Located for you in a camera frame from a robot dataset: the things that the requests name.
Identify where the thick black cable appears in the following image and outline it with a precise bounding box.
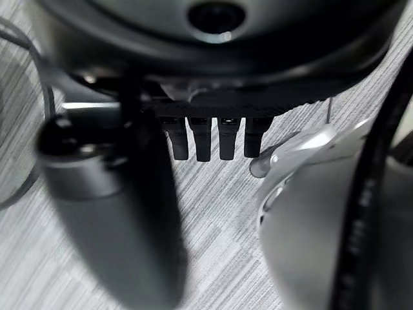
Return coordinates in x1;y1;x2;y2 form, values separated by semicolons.
334;87;413;310

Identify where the thin grey cable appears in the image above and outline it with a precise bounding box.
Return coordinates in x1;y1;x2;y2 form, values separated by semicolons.
0;17;56;209

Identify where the silver robot leg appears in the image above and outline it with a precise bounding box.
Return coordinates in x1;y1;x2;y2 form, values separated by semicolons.
250;118;413;310

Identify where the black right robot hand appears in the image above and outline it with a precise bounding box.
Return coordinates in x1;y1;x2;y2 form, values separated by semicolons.
32;0;410;310

